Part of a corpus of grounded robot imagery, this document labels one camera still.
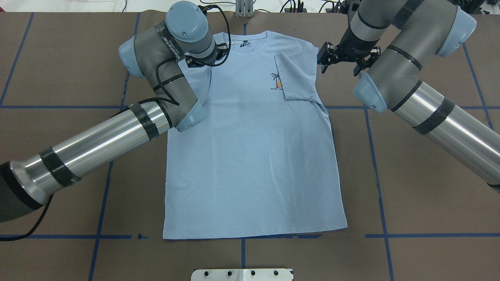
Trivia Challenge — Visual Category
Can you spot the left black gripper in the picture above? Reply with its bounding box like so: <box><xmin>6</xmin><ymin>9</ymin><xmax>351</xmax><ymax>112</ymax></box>
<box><xmin>185</xmin><ymin>43</ymin><xmax>230</xmax><ymax>68</ymax></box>

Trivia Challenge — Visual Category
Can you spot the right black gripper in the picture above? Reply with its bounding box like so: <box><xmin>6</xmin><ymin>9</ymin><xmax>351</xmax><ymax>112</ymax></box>
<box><xmin>317</xmin><ymin>41</ymin><xmax>381</xmax><ymax>76</ymax></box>

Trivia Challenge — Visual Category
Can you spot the light blue t-shirt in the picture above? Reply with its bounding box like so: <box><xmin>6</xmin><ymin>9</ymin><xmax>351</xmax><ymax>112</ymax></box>
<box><xmin>162</xmin><ymin>31</ymin><xmax>348</xmax><ymax>240</ymax></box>

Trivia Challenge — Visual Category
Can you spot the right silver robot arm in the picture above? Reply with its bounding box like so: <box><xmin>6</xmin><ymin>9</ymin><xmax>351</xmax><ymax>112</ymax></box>
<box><xmin>317</xmin><ymin>0</ymin><xmax>500</xmax><ymax>192</ymax></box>

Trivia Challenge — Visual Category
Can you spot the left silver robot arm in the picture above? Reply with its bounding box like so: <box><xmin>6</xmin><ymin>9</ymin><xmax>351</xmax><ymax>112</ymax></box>
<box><xmin>0</xmin><ymin>1</ymin><xmax>230</xmax><ymax>222</ymax></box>

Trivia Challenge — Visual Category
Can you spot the aluminium frame post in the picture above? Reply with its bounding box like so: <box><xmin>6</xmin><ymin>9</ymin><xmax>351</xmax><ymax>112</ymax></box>
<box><xmin>235</xmin><ymin>0</ymin><xmax>255</xmax><ymax>18</ymax></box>

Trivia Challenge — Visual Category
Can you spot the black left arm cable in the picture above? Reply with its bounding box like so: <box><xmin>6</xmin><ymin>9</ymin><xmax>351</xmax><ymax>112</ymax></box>
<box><xmin>0</xmin><ymin>4</ymin><xmax>232</xmax><ymax>241</ymax></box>

